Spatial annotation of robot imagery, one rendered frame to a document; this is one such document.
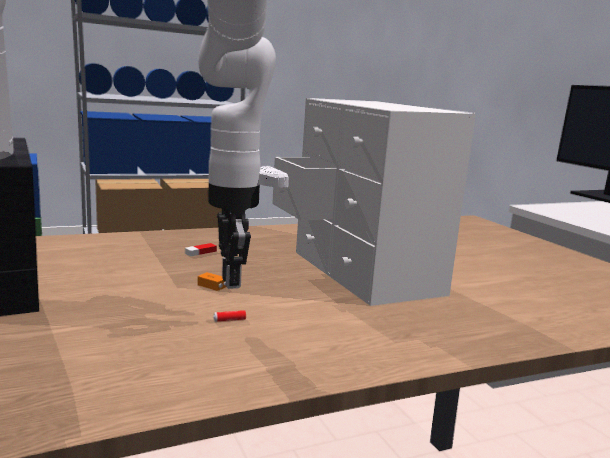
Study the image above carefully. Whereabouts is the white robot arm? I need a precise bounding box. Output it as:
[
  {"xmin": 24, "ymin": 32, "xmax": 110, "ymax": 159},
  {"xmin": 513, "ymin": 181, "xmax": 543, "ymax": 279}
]
[{"xmin": 0, "ymin": 0, "xmax": 289, "ymax": 188}]

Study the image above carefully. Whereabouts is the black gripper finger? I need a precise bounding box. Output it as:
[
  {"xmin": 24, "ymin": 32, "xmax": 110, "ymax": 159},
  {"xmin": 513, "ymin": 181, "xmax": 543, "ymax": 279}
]
[
  {"xmin": 217, "ymin": 212, "xmax": 226, "ymax": 282},
  {"xmin": 221, "ymin": 219, "xmax": 251, "ymax": 289}
]

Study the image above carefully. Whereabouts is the grey chest of drawers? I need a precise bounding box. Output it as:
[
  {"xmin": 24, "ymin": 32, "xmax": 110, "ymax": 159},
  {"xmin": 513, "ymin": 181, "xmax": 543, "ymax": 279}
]
[{"xmin": 296, "ymin": 98, "xmax": 476, "ymax": 306}]

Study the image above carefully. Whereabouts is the red and white eraser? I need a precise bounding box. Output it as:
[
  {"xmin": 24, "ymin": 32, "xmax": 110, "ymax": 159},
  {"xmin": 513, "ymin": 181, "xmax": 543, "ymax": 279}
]
[{"xmin": 185, "ymin": 243, "xmax": 217, "ymax": 256}]

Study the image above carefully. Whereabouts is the red aa battery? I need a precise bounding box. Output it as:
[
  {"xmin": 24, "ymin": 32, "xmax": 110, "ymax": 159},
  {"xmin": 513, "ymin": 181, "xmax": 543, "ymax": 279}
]
[{"xmin": 213, "ymin": 311, "xmax": 246, "ymax": 322}]

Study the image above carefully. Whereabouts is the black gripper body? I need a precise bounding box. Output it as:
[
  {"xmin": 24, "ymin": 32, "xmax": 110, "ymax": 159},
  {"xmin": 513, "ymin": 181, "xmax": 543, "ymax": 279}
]
[{"xmin": 208, "ymin": 182, "xmax": 260, "ymax": 242}]

